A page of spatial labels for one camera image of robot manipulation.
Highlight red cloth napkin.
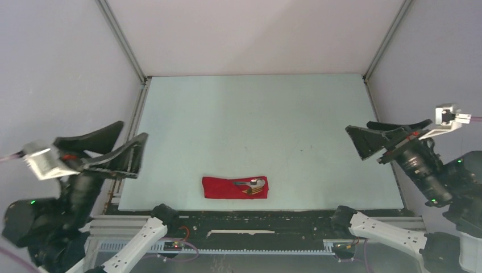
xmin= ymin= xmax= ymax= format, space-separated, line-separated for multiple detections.
xmin=202 ymin=176 xmax=269 ymax=200

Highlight aluminium frame rail front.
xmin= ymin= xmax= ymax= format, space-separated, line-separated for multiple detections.
xmin=77 ymin=214 xmax=434 ymax=273

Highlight right corner aluminium profile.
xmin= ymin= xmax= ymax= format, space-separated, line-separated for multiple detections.
xmin=362 ymin=0 xmax=415 ymax=181

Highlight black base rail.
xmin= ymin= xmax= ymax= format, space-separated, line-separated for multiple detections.
xmin=167 ymin=210 xmax=362 ymax=252

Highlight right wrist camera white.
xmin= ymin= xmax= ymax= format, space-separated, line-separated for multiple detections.
xmin=419 ymin=103 xmax=472 ymax=140

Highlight corner aluminium profile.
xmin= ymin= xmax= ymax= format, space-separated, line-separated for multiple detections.
xmin=94 ymin=0 xmax=152 ymax=204
xmin=362 ymin=0 xmax=415 ymax=181

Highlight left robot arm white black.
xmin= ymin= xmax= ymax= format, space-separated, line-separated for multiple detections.
xmin=2 ymin=121 xmax=148 ymax=272

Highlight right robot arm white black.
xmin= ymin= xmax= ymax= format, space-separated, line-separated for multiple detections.
xmin=330 ymin=119 xmax=481 ymax=272

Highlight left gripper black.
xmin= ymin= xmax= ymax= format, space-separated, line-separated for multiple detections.
xmin=57 ymin=118 xmax=151 ymax=226

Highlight gold fork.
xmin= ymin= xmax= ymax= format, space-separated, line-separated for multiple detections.
xmin=242 ymin=187 xmax=263 ymax=196

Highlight silver spoon blue handle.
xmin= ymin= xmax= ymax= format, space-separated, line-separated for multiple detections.
xmin=232 ymin=177 xmax=266 ymax=188

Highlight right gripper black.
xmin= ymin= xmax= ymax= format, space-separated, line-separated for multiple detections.
xmin=341 ymin=117 xmax=448 ymax=204

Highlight left corner aluminium profile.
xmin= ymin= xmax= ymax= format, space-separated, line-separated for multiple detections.
xmin=94 ymin=0 xmax=152 ymax=204

